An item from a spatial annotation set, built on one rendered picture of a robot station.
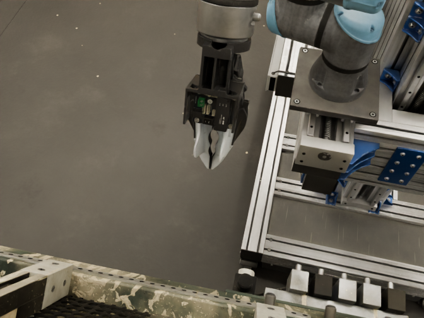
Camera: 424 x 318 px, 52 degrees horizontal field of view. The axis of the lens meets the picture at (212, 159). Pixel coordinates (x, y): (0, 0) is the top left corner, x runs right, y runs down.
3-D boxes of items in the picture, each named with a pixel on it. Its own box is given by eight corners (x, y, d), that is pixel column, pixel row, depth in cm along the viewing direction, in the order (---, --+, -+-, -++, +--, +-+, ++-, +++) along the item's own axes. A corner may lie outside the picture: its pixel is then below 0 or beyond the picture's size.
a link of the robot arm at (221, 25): (206, -8, 59) (265, 1, 58) (202, 27, 61) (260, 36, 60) (192, 1, 52) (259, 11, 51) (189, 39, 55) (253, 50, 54)
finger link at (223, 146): (203, 183, 65) (209, 127, 60) (211, 164, 70) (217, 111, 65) (224, 187, 64) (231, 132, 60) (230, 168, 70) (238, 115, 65)
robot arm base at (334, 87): (311, 57, 120) (318, 28, 112) (366, 65, 119) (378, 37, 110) (305, 96, 112) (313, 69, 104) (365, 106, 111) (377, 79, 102)
